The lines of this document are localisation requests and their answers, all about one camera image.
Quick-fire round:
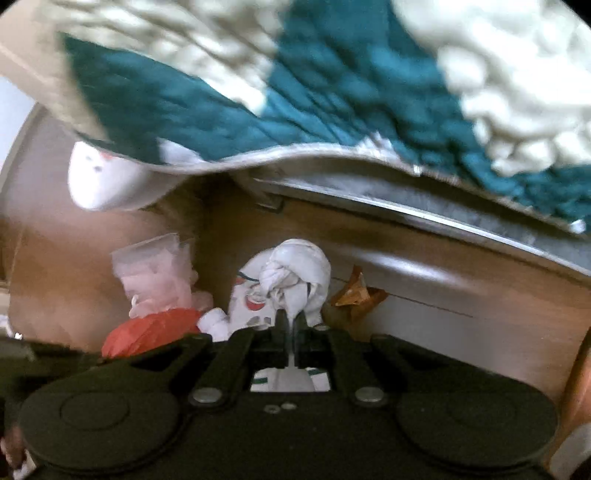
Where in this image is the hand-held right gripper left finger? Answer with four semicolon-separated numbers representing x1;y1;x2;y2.
95;310;289;409

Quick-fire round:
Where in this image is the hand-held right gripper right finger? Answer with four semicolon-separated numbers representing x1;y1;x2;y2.
295;310;467;409

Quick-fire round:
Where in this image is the white knotted plastic bag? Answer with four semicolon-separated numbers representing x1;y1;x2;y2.
259;239;332;370

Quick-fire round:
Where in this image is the orange brown wrapper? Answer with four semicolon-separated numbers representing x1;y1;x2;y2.
323;264;389;328

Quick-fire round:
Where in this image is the red plastic bag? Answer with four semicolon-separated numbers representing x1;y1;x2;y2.
100;308;204;361

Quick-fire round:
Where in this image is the low metal frame table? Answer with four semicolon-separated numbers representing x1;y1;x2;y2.
240;166;591;278

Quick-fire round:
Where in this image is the teal cream zigzag quilt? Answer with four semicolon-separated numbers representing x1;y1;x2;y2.
37;0;591;236

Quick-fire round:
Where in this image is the white round stool pink print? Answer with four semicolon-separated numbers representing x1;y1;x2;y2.
67;141;185;212

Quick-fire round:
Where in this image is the pink plastic bag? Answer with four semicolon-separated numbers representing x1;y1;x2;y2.
111;233;215;321

